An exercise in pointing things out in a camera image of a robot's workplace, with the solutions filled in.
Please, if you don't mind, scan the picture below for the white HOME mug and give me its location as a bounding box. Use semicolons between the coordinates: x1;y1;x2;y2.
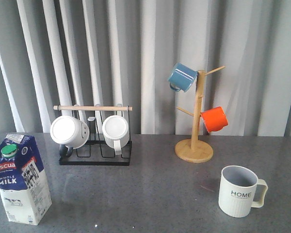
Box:
218;166;268;217

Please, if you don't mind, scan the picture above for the blue white milk carton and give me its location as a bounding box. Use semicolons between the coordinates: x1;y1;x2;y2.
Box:
0;133;52;225

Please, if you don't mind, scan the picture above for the white ribbed mug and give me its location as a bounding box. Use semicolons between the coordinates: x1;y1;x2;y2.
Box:
102;115;129;155

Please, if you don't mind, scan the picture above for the blue enamel mug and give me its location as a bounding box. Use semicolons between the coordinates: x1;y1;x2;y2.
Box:
168;63;198;92

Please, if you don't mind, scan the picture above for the wooden mug tree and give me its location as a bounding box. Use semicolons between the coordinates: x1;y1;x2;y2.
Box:
175;66;225;163

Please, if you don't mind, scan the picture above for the orange enamel mug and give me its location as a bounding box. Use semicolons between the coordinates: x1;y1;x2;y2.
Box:
201;106;228;133

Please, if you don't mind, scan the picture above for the white smiley mug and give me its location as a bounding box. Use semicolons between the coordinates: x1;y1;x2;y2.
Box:
50;116;90;157

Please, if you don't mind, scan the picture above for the grey curtain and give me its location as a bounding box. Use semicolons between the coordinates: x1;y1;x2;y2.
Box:
0;0;291;136

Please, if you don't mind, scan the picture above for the black wire mug rack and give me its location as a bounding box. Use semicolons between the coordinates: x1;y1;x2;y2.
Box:
53;104;133;166

